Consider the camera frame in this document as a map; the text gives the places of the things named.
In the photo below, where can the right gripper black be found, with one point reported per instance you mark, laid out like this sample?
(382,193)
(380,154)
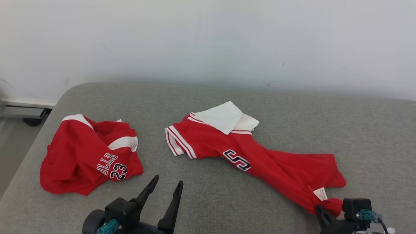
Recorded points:
(341,227)

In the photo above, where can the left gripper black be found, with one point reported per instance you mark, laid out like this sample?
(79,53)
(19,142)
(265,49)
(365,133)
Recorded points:
(146,229)

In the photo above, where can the red and white jersey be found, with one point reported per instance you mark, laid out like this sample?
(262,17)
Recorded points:
(279,169)

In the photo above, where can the red Bulls 23 shorts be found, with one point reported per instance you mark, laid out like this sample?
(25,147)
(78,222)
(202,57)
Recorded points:
(78,162)

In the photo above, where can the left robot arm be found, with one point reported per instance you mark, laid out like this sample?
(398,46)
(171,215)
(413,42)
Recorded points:
(92,222)

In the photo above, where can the black caster wheel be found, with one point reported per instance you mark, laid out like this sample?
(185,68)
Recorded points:
(32,122)

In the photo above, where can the grey metal furniture base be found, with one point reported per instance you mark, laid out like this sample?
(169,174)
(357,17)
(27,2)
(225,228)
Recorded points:
(22,110)

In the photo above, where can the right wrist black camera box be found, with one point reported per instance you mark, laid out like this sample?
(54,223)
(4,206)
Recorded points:
(356,204)

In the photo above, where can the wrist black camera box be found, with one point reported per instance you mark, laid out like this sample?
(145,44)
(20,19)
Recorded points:
(356,204)
(122,209)

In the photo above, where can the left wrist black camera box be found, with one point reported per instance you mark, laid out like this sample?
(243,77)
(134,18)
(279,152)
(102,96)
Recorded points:
(122,209)

